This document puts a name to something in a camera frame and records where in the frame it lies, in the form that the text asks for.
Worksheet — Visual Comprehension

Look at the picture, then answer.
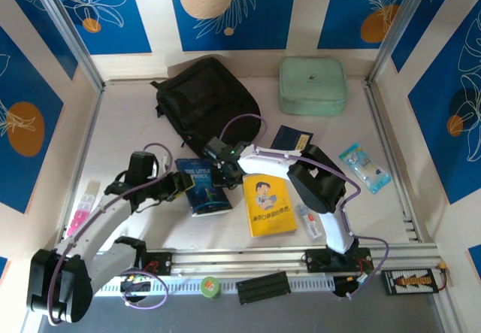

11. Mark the Little Prince book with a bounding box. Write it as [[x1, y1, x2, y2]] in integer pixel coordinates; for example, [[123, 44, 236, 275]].
[[174, 157, 234, 218]]

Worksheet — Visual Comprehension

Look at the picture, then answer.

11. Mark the dark blue Chinese classics book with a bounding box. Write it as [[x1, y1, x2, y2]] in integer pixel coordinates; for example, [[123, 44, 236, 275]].
[[270, 124, 315, 152]]

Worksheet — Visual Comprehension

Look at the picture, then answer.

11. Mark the black backpack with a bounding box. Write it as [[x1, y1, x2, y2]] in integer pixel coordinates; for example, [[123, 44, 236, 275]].
[[150, 56, 262, 159]]

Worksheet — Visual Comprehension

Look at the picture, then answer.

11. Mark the light blue wet wipes pack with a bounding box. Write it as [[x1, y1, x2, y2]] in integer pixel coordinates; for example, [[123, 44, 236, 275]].
[[338, 143, 391, 195]]

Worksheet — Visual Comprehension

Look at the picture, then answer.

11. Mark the yellow cartoon cover book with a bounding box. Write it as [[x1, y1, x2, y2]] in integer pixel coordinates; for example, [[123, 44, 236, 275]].
[[241, 173, 298, 239]]

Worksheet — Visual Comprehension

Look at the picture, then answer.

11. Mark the pink white plastic case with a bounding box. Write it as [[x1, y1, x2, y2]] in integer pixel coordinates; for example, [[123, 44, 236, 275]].
[[66, 181, 101, 238]]

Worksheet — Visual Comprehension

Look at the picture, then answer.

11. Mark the green tape roll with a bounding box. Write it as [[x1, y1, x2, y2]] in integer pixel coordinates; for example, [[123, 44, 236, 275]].
[[200, 275, 222, 300]]

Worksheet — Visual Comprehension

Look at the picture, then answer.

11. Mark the black ridged block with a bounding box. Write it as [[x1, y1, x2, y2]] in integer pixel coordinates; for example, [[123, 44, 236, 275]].
[[235, 271, 292, 306]]

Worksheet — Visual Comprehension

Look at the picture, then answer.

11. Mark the mint green zip pouch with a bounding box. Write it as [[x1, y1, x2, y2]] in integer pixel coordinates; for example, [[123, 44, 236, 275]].
[[278, 55, 349, 118]]

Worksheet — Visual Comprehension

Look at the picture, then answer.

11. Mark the black power distribution board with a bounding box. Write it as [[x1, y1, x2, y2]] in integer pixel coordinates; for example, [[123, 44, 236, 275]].
[[381, 268, 440, 296]]

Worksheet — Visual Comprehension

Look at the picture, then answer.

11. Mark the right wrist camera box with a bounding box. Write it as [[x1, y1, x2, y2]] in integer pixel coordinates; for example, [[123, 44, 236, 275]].
[[204, 136, 228, 160]]

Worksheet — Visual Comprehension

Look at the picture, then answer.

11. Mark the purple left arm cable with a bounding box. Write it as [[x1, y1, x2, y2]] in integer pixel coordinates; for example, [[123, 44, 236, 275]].
[[47, 143, 177, 326]]

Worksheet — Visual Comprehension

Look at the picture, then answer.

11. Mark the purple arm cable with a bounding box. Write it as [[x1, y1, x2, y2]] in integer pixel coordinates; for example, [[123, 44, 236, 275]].
[[219, 113, 391, 301], [47, 143, 177, 326]]

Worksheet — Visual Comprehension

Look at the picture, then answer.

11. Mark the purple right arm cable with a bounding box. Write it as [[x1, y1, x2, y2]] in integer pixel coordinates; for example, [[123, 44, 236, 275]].
[[219, 113, 391, 301]]

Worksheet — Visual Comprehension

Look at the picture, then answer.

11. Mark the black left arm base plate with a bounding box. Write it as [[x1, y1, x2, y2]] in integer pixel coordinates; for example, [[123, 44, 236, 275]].
[[142, 252, 174, 277]]

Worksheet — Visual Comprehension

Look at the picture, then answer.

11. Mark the aluminium frame rail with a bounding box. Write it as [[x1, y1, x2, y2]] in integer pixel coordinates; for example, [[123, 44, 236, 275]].
[[32, 244, 450, 280]]

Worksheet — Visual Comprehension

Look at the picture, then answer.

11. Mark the white slotted cable tray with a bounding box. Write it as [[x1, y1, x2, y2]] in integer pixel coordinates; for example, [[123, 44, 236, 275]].
[[89, 275, 339, 299]]

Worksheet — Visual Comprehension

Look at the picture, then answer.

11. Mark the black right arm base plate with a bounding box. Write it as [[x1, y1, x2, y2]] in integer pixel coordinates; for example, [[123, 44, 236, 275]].
[[299, 248, 375, 274]]

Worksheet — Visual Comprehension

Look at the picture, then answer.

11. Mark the blue leaf print wall panel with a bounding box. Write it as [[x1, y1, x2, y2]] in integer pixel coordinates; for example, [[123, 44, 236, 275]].
[[0, 0, 79, 81], [0, 24, 65, 214], [166, 0, 298, 53], [317, 0, 422, 51], [40, 0, 153, 56], [390, 0, 464, 74], [407, 0, 481, 206]]

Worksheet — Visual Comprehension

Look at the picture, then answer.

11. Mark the aluminium side rail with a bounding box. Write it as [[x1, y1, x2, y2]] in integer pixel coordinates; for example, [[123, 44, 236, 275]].
[[362, 80, 422, 242]]

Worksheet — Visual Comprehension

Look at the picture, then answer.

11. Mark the aluminium frame post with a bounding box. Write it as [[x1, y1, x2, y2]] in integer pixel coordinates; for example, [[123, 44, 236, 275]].
[[29, 0, 105, 89], [366, 0, 439, 85]]

